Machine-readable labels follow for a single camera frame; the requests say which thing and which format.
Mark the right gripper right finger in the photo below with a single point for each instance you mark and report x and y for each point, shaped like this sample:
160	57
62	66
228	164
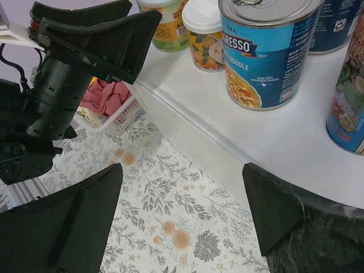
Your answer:
300	231

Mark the white plastic laundry basket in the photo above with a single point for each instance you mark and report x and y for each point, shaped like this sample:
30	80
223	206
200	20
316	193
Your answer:
117	123

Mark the short can clear lid front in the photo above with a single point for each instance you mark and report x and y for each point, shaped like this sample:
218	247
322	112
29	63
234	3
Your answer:
171	34

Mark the short can white lid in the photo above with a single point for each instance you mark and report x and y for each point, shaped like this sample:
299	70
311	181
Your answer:
204	29

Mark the white patterned cloth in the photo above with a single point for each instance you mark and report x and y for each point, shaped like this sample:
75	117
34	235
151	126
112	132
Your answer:
91	118

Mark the blue can pull-tab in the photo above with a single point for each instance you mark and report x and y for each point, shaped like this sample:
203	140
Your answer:
265	46
335	26

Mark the pink cloth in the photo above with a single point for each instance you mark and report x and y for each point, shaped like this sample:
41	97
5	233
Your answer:
105	98

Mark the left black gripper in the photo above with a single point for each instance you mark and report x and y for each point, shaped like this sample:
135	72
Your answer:
76	51

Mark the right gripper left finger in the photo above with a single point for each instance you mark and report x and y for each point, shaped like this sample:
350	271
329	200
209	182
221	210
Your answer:
66	231

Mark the tall can clear lid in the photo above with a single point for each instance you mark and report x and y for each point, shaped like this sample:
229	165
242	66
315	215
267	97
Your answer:
345	120

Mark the white plastic storage cabinet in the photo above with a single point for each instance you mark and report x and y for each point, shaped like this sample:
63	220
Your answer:
291	142

